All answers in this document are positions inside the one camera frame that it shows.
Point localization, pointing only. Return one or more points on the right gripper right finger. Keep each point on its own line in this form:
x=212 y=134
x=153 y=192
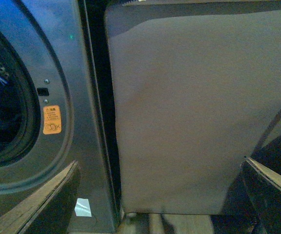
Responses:
x=263 y=187

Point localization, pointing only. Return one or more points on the orange warning sticker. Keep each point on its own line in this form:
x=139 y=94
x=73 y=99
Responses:
x=52 y=120

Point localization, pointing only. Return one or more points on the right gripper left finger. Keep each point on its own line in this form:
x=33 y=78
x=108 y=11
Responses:
x=49 y=209

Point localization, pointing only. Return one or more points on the grey front-load washing machine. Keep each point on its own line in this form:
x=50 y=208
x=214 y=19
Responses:
x=46 y=59

